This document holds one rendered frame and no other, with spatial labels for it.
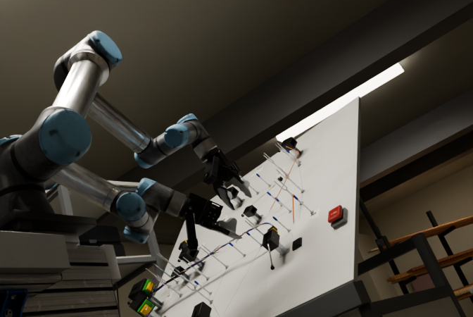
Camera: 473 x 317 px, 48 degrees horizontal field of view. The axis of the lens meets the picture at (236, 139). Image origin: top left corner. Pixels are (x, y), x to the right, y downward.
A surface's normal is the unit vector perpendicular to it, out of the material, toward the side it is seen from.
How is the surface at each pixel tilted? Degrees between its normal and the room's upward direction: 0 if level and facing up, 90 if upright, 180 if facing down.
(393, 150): 90
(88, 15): 180
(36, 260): 90
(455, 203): 90
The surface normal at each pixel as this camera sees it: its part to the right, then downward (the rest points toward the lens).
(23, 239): 0.78, -0.49
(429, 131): -0.53, -0.20
